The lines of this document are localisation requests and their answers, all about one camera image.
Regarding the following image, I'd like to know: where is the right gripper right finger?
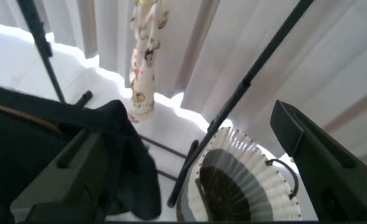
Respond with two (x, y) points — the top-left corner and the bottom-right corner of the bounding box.
(269, 100), (367, 222)

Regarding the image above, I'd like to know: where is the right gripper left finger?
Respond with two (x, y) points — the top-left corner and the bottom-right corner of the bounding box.
(10, 126), (111, 220)

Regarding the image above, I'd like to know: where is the pink clothes hanger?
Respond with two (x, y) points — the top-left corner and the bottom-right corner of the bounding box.
(0, 97), (63, 136)

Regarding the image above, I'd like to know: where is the black garment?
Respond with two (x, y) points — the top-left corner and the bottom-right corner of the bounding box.
(0, 81), (162, 223)

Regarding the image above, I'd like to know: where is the cream printed garment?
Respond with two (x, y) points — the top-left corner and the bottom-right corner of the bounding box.
(127, 0), (170, 124)

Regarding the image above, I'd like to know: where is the white laundry basket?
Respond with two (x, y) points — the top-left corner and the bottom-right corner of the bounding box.
(175, 126), (303, 223)

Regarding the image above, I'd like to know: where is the black clothes rack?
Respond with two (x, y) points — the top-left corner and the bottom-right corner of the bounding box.
(16, 0), (315, 209)

